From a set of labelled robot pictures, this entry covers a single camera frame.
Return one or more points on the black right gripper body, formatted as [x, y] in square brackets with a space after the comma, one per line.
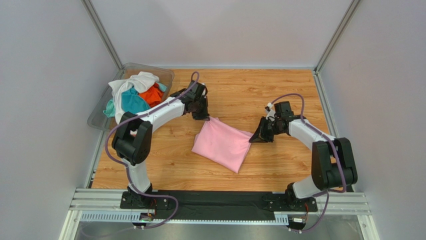
[266, 129]

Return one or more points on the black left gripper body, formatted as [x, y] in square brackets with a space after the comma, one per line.
[200, 111]

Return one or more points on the pink t shirt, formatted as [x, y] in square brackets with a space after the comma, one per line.
[222, 144]

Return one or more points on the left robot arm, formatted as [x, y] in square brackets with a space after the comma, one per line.
[132, 138]

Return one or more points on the orange t shirt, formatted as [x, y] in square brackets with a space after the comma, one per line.
[154, 95]

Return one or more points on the white t shirt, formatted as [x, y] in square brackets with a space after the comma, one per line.
[141, 83]

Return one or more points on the teal t shirt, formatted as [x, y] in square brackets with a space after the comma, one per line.
[131, 102]

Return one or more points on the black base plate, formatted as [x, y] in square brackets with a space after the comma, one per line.
[217, 205]

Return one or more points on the aluminium corner post right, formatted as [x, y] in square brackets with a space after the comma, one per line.
[348, 15]

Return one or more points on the aluminium corner post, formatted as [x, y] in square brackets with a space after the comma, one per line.
[97, 22]
[348, 15]

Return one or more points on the aluminium corner post left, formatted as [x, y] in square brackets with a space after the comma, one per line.
[97, 22]

